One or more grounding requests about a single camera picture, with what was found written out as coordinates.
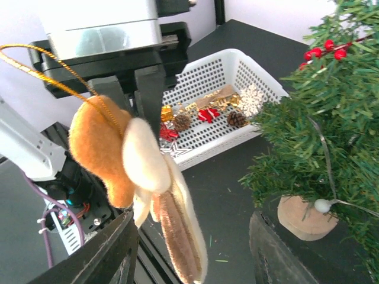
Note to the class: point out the silver star ornament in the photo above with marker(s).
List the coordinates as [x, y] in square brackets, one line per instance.
[174, 150]

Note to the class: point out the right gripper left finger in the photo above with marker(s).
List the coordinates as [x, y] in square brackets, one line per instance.
[109, 257]

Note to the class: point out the white wooden snowflake ornament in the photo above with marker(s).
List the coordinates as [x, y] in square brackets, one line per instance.
[251, 101]

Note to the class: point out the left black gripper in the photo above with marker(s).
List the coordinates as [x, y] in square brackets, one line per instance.
[112, 74]

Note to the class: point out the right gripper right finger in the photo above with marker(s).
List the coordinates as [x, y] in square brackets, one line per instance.
[273, 261]

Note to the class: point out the gold gift box ornament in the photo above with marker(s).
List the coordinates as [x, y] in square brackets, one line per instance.
[167, 113]

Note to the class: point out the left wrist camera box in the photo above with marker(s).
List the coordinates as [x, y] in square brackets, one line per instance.
[84, 28]

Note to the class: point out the wooden bauble ornament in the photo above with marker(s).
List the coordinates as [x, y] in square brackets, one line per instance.
[123, 153]

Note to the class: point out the brown pine cone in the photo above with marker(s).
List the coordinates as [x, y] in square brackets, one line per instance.
[236, 119]
[182, 122]

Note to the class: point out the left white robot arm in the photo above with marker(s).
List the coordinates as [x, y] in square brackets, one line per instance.
[74, 183]

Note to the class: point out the red bow ornament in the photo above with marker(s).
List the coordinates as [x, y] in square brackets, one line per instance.
[168, 134]

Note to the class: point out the red berry sprig ornament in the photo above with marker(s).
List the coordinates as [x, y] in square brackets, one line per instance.
[339, 51]

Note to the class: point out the white plastic basket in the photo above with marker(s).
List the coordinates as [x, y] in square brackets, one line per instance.
[215, 81]

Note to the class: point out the small green christmas tree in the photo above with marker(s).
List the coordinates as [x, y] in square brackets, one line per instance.
[324, 134]

